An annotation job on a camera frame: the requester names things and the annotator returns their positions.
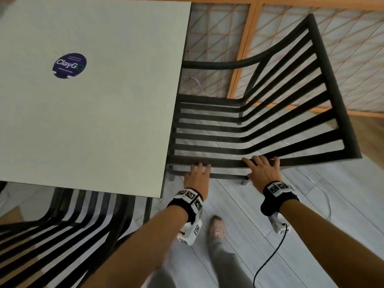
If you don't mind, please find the white cable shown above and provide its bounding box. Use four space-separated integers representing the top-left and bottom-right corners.
296 167 332 222

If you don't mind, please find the person's left forearm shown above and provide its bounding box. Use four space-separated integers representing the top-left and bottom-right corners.
80 204 189 288

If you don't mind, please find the person's grey trouser leg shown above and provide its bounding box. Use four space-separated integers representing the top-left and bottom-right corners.
146 261 178 288
207 235 256 288

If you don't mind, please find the black cable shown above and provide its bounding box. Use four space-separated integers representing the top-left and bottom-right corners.
253 224 289 288

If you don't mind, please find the person's left hand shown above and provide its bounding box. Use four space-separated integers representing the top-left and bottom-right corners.
184 163 212 201

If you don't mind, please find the wooden lattice folding screen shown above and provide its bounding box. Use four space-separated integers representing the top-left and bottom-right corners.
179 0 384 119

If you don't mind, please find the person's right hand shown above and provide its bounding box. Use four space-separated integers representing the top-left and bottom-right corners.
241 155 282 194

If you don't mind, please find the round purple sticker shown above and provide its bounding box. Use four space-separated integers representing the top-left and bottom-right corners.
52 53 88 79

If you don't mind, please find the pink shoe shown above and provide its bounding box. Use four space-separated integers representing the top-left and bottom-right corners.
208 215 226 241

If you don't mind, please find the black slatted metal chair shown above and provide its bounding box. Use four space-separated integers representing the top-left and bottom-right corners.
0 181 154 288
166 13 363 186

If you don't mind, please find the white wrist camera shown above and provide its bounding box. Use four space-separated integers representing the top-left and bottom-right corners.
268 213 291 236
177 219 202 246

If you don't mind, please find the person's right forearm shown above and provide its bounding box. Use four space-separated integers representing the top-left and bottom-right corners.
279 199 384 288

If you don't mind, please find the black wristband with marker tags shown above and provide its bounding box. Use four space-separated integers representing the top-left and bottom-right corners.
260 181 300 217
167 188 204 224

